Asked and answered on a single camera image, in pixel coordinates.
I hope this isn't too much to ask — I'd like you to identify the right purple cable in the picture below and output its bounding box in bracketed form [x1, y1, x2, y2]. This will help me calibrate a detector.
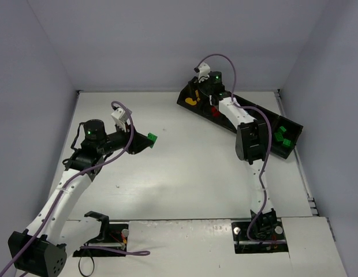
[197, 54, 271, 242]

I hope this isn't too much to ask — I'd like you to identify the green long brick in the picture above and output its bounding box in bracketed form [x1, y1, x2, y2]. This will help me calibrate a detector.
[147, 133, 158, 144]

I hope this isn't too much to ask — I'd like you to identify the black compartment tray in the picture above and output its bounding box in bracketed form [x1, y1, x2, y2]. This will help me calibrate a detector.
[177, 77, 303, 164]

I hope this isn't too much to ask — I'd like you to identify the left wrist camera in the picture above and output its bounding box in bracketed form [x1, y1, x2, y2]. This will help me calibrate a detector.
[111, 107, 132, 132]

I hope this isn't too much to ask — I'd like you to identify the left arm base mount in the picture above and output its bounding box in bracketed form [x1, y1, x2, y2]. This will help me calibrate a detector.
[72, 211, 129, 257]

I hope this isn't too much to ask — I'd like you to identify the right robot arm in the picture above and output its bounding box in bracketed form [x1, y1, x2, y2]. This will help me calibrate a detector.
[194, 63, 277, 244]

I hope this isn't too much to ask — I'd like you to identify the yellow printed brick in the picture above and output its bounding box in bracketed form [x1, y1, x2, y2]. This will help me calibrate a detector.
[195, 90, 200, 101]

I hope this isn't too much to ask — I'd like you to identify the purple cable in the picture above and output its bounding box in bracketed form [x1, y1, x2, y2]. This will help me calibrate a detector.
[197, 54, 271, 242]
[0, 100, 151, 277]

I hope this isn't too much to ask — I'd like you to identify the yellow oval butterfly brick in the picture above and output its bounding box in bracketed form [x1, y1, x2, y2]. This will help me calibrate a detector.
[185, 98, 197, 106]

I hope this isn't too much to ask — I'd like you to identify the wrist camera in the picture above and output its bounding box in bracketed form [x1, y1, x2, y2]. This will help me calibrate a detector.
[111, 107, 132, 132]
[194, 62, 211, 83]

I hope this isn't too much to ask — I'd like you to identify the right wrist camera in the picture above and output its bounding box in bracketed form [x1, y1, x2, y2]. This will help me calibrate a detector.
[194, 62, 211, 83]

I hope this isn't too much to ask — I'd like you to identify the red two-stud brick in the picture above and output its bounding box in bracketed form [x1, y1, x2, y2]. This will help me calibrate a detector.
[211, 107, 221, 117]

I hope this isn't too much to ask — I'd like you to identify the green curved brick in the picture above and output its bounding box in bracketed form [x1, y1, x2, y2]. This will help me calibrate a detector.
[274, 132, 284, 142]

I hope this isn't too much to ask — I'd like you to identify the green square brick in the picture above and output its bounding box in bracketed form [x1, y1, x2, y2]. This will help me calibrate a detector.
[282, 138, 291, 148]

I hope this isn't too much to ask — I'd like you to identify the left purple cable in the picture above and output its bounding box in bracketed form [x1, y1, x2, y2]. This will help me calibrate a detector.
[0, 100, 151, 277]

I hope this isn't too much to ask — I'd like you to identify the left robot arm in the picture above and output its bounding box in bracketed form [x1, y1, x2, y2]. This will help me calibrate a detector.
[8, 119, 157, 276]

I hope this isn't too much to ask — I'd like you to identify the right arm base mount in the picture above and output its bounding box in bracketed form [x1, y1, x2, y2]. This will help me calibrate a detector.
[231, 220, 289, 254]

